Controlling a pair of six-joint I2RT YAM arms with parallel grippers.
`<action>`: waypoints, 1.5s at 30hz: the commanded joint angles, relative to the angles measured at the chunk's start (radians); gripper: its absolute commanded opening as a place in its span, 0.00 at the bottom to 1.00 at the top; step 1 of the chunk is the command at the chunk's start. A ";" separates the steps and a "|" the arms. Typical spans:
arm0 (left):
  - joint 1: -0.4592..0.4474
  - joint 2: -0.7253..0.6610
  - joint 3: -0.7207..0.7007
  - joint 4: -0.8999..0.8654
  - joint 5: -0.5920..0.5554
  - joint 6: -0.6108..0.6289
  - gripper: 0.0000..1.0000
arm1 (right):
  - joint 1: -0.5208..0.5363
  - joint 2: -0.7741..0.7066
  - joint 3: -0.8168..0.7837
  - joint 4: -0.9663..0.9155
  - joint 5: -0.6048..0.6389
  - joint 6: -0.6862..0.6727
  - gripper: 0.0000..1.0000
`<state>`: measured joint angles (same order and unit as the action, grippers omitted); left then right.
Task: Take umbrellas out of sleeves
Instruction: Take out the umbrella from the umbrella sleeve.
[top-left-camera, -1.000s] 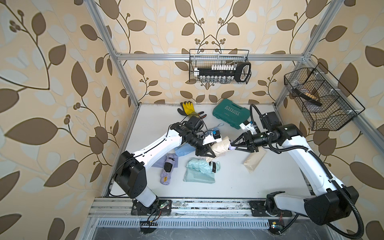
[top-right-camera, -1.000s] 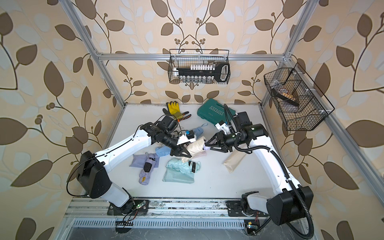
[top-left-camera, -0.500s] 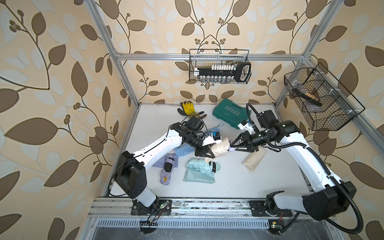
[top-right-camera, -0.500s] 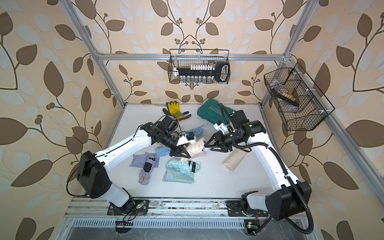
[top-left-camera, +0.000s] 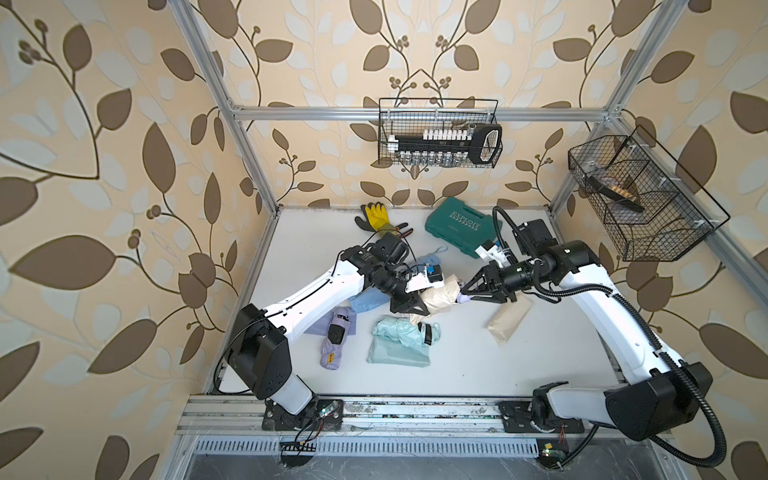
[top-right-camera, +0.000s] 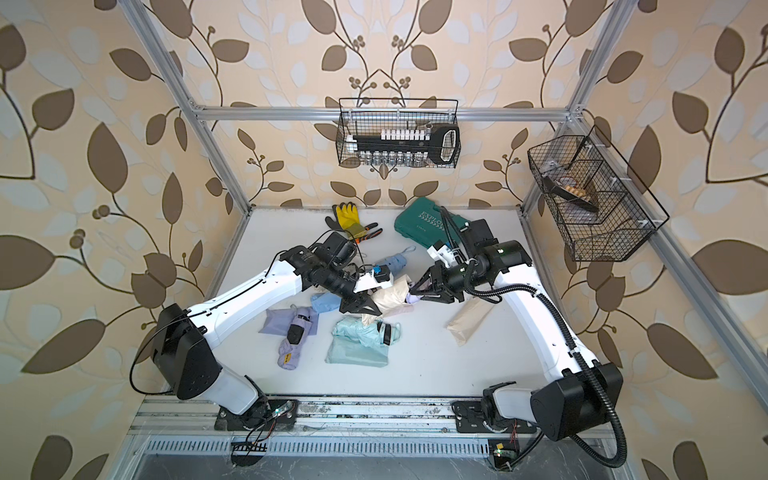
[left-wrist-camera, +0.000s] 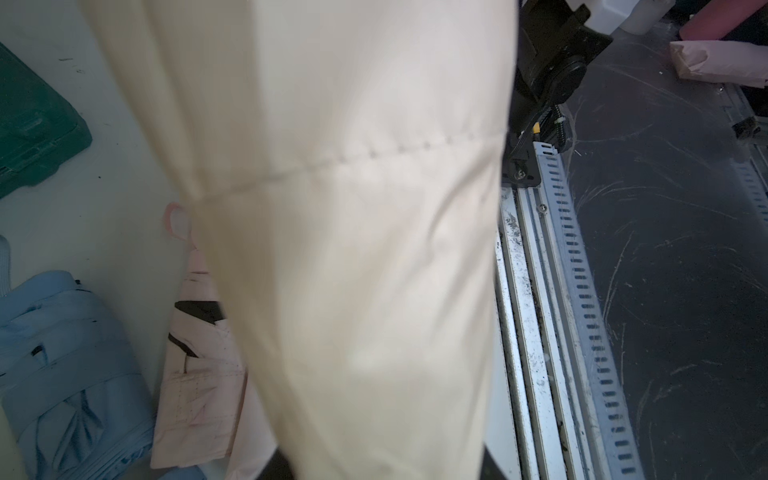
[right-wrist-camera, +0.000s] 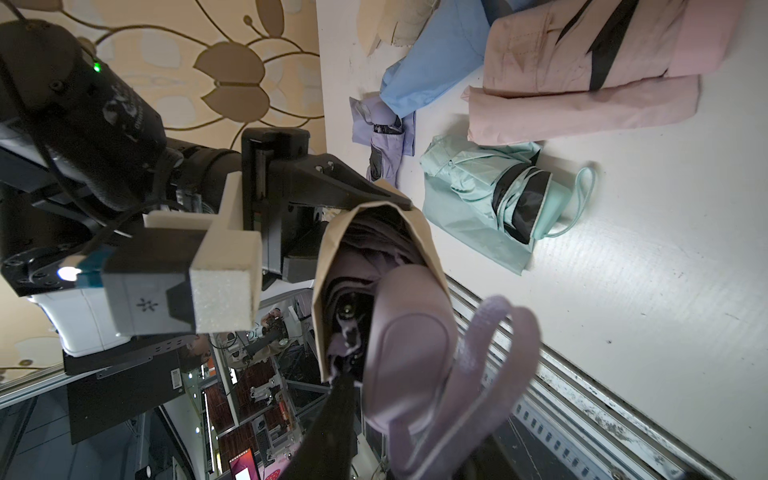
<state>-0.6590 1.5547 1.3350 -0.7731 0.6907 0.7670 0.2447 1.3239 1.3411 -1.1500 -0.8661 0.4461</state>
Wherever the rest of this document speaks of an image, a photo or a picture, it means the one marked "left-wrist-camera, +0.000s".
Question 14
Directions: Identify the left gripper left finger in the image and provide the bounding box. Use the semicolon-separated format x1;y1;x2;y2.
257;449;295;480

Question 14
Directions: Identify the blue umbrella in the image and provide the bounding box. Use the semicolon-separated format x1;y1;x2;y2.
1;240;155;479

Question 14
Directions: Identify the cream sleeved umbrella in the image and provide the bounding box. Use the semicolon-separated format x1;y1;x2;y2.
82;1;518;479

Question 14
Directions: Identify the green plastic tool case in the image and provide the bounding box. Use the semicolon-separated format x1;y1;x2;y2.
1;46;92;197

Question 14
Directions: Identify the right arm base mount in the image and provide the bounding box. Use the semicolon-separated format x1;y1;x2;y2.
502;1;612;188

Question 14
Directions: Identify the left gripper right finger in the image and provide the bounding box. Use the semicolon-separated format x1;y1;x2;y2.
478;448;507;480

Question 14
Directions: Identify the pink umbrella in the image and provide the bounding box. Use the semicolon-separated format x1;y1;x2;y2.
151;203;276;479

